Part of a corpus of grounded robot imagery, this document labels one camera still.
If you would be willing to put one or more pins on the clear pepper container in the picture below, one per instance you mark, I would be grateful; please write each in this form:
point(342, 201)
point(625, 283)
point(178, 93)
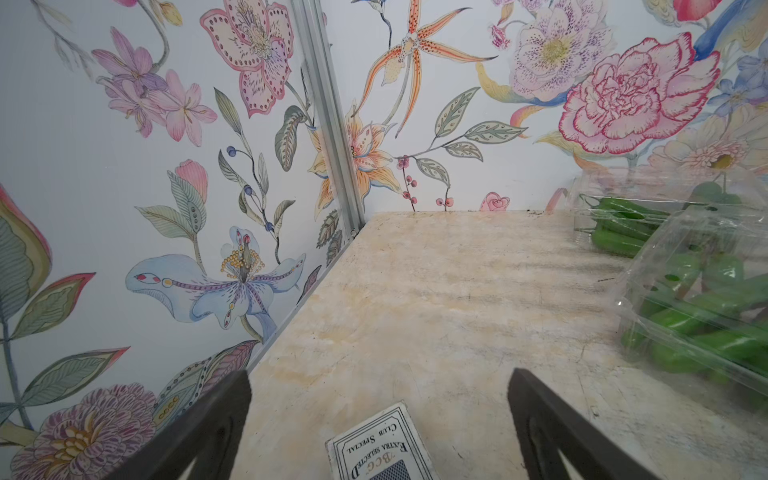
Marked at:
point(619, 210)
point(692, 306)

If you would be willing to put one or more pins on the left aluminium corner post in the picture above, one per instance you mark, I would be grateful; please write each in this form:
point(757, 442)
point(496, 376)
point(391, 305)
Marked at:
point(331, 118)

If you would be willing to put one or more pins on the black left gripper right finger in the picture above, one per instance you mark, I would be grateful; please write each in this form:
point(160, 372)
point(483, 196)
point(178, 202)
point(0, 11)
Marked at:
point(552, 434)

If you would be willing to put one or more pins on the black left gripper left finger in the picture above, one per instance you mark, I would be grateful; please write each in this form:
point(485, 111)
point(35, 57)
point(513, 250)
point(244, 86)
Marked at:
point(202, 443)

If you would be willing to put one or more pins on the far clear pepper container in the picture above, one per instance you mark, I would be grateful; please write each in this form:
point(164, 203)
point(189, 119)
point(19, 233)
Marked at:
point(619, 210)

